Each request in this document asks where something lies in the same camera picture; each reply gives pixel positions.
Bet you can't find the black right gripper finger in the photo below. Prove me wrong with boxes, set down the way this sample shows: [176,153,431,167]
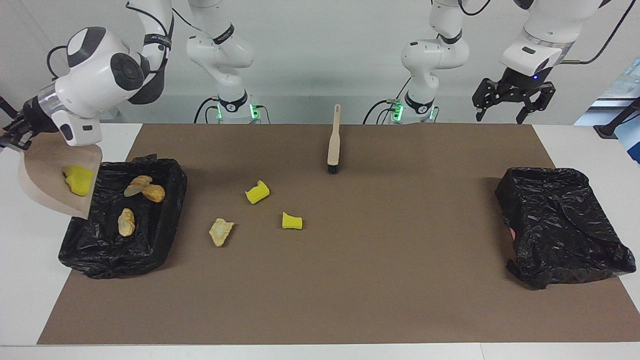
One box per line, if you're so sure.
[0,130,33,151]
[0,113,27,134]

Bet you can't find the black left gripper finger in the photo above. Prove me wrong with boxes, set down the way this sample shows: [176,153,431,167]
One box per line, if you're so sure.
[472,77,502,122]
[516,82,556,125]

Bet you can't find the beige plastic dustpan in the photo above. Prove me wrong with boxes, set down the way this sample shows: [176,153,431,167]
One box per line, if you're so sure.
[18,135,103,220]

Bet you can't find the green and yellow sponge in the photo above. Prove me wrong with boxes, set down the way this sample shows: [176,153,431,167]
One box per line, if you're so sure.
[62,165,95,197]

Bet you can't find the pale bread slice piece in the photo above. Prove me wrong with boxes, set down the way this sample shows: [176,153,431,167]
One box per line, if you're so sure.
[124,175,153,197]

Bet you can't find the pale rounded bread piece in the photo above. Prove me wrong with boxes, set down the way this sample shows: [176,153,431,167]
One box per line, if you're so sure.
[117,208,136,237]

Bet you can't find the beige hand brush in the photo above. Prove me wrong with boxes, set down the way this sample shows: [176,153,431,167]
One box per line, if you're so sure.
[327,104,342,175]

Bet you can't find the pale angular bread chunk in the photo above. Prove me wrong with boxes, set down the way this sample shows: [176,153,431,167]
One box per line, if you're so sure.
[209,218,235,248]

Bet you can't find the black bag bin pink edge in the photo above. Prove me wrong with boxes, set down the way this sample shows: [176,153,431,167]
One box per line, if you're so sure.
[495,167,637,290]

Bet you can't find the black bag lined bin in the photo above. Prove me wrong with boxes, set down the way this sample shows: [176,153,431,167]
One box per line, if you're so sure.
[58,154,188,280]

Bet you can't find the black stand foot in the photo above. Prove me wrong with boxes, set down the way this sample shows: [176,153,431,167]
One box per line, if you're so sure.
[0,96,21,121]
[594,97,640,139]

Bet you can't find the large notched yellow sponge piece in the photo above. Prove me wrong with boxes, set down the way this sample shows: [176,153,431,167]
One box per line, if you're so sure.
[245,180,271,205]

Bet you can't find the brown table mat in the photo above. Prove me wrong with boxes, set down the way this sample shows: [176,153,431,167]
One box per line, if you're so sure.
[37,123,640,346]

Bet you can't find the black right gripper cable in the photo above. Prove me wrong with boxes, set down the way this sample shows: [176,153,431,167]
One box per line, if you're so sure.
[46,0,176,83]

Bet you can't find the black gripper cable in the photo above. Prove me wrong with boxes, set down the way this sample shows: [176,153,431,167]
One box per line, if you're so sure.
[46,0,176,83]
[560,0,636,66]

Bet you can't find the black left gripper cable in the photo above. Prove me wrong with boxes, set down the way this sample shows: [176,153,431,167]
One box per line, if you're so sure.
[560,0,636,66]

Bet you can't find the black base cable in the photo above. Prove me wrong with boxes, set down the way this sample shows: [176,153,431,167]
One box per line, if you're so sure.
[362,77,418,125]
[194,96,221,124]

